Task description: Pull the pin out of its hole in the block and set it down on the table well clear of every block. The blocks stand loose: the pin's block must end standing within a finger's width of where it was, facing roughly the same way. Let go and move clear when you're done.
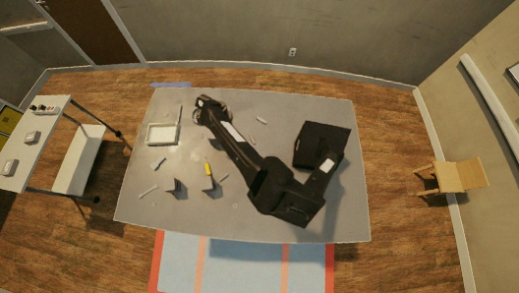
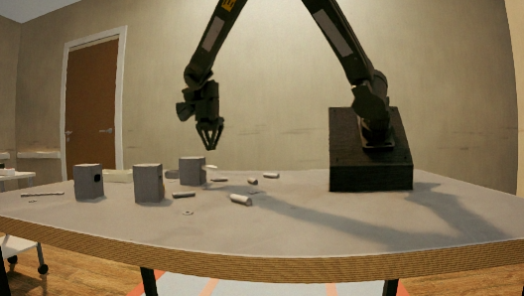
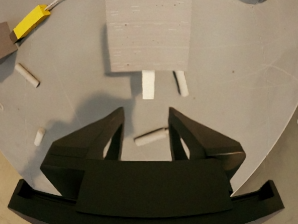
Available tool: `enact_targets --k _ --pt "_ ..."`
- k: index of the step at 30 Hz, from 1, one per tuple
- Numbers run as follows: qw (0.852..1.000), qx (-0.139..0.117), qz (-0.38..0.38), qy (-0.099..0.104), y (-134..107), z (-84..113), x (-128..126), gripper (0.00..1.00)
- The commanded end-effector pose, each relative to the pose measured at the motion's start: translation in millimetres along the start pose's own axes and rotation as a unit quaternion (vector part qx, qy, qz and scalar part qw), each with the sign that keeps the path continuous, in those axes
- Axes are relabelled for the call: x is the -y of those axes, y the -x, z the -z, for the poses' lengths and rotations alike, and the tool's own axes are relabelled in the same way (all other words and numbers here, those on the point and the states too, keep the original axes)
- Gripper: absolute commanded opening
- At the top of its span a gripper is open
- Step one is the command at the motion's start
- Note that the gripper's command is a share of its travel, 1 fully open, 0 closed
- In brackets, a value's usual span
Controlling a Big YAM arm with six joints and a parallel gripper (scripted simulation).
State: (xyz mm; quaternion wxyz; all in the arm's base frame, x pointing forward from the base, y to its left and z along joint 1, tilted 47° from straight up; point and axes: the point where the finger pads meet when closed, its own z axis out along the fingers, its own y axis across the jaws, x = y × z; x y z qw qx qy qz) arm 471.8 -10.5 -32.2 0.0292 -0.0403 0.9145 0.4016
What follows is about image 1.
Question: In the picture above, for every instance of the white shallow square tray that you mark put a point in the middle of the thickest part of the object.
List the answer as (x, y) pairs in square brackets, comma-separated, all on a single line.
[(162, 132)]

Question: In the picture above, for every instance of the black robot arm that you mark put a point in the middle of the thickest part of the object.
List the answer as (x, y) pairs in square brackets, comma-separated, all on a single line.
[(271, 192)]

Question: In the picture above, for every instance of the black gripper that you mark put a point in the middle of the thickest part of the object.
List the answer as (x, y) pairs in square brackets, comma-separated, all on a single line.
[(230, 117)]

